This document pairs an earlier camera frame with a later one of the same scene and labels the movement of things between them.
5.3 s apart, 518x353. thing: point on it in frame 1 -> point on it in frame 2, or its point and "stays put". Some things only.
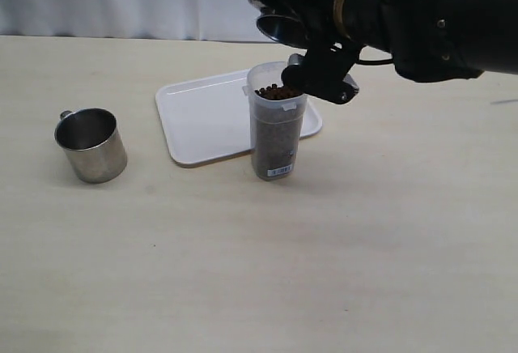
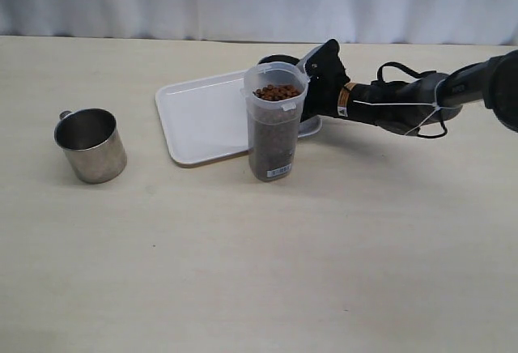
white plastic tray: [210, 116] stays put
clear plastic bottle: [276, 115] stays put
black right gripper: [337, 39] -> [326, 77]
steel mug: [94, 144] stays put
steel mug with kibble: [285, 1] -> [279, 58]
